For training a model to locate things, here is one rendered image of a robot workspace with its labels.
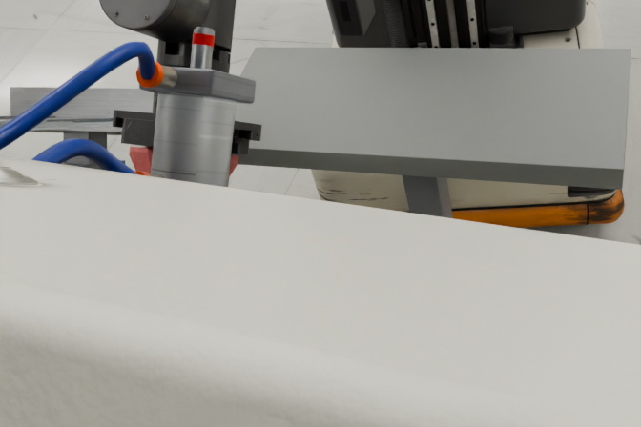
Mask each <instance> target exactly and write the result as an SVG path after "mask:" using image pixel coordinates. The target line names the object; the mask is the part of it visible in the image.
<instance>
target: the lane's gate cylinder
mask: <svg viewBox="0 0 641 427"><path fill-rule="evenodd" d="M214 43H215V32H214V31H213V29H210V28H205V27H196V29H194V33H193V41H192V54H191V64H190V68H195V69H209V70H210V69H211V68H212V59H213V49H214Z"/></svg>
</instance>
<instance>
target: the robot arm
mask: <svg viewBox="0 0 641 427"><path fill-rule="evenodd" d="M99 2H100V5H101V8H102V9H103V11H104V12H105V14H106V15H107V16H108V18H109V19H110V20H111V21H113V22H114V23H115V24H117V25H118V26H120V27H122V28H125V29H128V30H131V31H135V32H138V33H141V34H144V35H147V36H150V37H153V38H155V39H157V40H158V46H157V58H156V62H158V63H159V65H163V66H167V67H181V68H190V64H191V54H192V41H193V33H194V29H196V27H205V28H210V29H213V31H214V32H215V43H214V49H213V59H212V68H211V70H216V71H222V72H226V73H229V70H230V59H231V54H229V53H231V50H232V40H233V29H234V19H235V8H236V0H99ZM157 98H158V92H154V101H153V111H152V112H130V111H120V110H114V116H113V127H118V128H122V134H121V143H123V144H132V145H141V146H145V147H135V146H130V149H129V156H130V158H131V160H132V162H133V164H134V167H135V170H136V171H141V172H147V173H151V166H152V156H153V146H154V137H155V118H156V108H157ZM261 127H262V125H260V124H253V123H247V122H240V121H235V123H234V132H233V142H232V151H231V153H233V154H245V155H248V152H249V141H250V140H254V141H260V138H261Z"/></svg>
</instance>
